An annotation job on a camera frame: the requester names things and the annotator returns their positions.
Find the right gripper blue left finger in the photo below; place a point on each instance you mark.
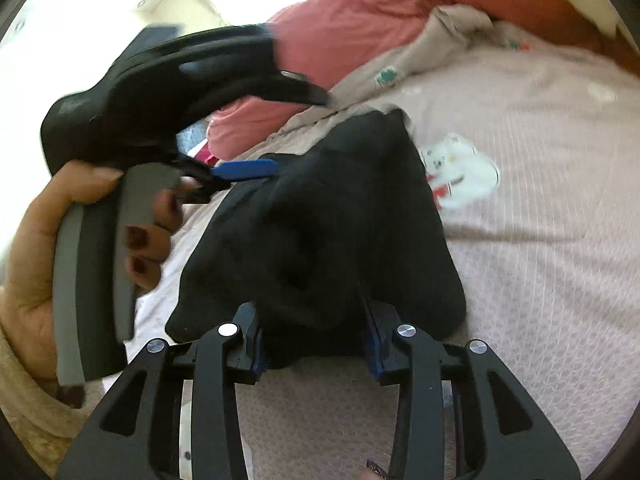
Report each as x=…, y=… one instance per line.
x=134, y=431

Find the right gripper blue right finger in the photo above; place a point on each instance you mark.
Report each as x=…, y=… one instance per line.
x=499, y=430

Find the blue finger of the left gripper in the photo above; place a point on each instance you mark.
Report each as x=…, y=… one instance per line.
x=221, y=85
x=245, y=170

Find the black IKISS sweater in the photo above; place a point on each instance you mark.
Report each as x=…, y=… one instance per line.
x=351, y=220

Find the right hand thumb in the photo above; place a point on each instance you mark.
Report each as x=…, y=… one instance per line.
x=373, y=471

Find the left hand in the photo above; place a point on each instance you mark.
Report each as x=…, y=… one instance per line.
x=148, y=245

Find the magenta red garment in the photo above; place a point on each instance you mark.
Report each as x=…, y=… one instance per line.
x=202, y=154

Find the salmon pink duvet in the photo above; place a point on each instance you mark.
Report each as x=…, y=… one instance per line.
x=329, y=39

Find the beige fuzzy left sleeve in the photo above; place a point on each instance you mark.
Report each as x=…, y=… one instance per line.
x=45, y=416

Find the pink strawberry print bedsheet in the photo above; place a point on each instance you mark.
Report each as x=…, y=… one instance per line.
x=535, y=149

